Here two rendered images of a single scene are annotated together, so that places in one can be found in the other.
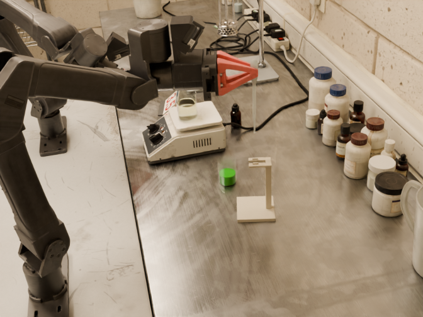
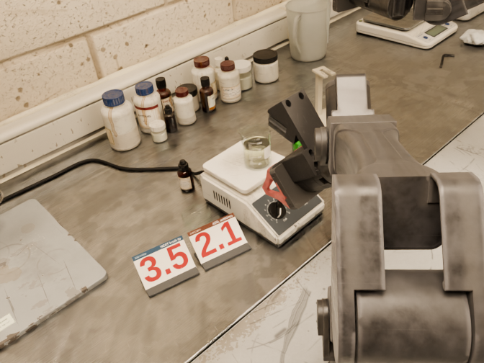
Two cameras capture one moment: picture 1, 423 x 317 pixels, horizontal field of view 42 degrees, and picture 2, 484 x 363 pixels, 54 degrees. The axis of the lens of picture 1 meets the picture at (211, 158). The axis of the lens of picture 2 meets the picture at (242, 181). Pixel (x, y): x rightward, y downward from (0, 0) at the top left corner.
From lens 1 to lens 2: 172 cm
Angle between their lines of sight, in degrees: 89
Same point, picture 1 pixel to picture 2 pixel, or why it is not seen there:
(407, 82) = (153, 36)
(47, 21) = (368, 121)
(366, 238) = (308, 76)
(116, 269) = (472, 152)
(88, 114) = not seen: outside the picture
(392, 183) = (269, 52)
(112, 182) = not seen: hidden behind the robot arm
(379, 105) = (157, 73)
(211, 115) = (239, 150)
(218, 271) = (408, 111)
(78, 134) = (317, 345)
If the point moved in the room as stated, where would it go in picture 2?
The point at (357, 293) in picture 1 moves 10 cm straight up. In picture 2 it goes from (360, 68) to (363, 33)
